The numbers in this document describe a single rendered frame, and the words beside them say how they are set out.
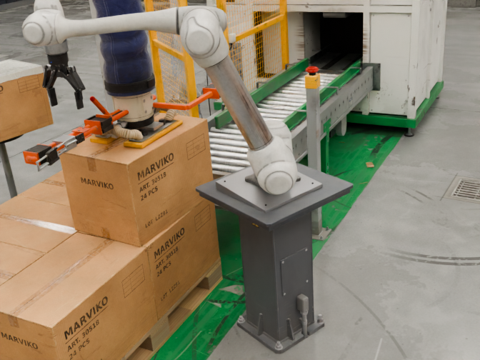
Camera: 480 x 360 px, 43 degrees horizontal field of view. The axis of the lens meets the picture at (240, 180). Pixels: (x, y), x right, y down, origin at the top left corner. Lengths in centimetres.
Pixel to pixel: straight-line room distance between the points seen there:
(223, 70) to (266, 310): 121
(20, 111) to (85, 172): 150
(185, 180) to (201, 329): 74
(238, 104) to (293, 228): 70
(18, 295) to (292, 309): 120
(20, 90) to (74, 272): 180
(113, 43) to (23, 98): 158
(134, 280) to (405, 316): 133
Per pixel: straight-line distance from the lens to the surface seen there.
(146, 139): 273
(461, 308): 325
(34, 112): 423
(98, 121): 265
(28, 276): 270
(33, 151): 241
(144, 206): 269
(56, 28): 224
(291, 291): 282
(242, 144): 374
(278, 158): 231
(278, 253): 267
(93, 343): 258
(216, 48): 213
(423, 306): 322
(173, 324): 311
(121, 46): 268
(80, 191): 283
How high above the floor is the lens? 189
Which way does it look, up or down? 24 degrees down
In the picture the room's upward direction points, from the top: 4 degrees counter-clockwise
